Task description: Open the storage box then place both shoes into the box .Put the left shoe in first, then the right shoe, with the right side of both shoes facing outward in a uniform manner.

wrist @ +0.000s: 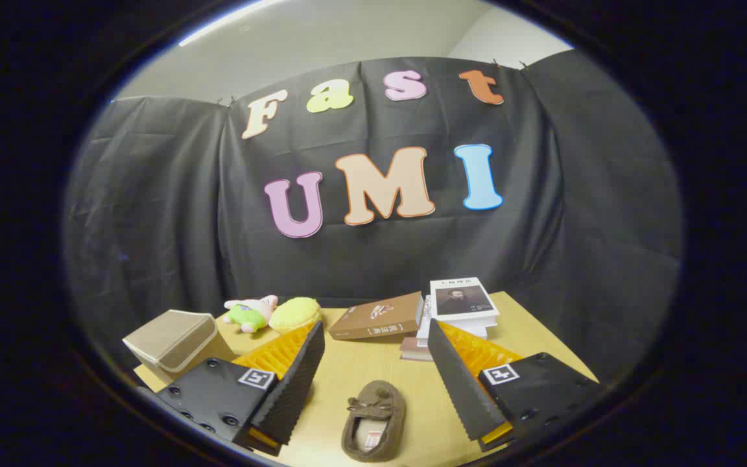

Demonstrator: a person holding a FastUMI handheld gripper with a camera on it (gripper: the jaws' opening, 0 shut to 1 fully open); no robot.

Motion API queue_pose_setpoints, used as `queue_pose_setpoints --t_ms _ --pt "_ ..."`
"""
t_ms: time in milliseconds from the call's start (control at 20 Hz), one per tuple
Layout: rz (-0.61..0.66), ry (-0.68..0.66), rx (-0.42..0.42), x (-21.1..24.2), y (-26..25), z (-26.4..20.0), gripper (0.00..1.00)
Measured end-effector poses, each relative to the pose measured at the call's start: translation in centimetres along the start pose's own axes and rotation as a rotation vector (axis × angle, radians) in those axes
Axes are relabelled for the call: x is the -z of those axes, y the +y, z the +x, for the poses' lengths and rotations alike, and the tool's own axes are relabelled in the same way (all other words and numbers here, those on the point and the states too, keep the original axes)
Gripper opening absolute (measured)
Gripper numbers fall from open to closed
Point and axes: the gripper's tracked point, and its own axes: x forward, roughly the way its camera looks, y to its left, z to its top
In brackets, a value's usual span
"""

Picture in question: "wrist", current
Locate brown moccasin shoe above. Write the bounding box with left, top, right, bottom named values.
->
left=341, top=380, right=407, bottom=462

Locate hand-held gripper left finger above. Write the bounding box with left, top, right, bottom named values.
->
left=155, top=320, right=326, bottom=457

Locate black backdrop cloth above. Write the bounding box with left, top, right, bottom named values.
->
left=62, top=50, right=683, bottom=383

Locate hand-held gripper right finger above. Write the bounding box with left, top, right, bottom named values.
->
left=427, top=318, right=608, bottom=453

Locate beige fabric storage box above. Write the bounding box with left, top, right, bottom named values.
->
left=123, top=309, right=237, bottom=382

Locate pink and green plush toy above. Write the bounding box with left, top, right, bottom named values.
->
left=223, top=295, right=279, bottom=333

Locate white book with portrait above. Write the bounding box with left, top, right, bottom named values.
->
left=430, top=277, right=500, bottom=322

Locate yellow plush toy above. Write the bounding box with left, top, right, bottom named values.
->
left=268, top=297, right=322, bottom=334

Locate stack of books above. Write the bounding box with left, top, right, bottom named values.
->
left=400, top=295, right=499, bottom=362

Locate brown book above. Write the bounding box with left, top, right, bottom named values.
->
left=328, top=291, right=424, bottom=341

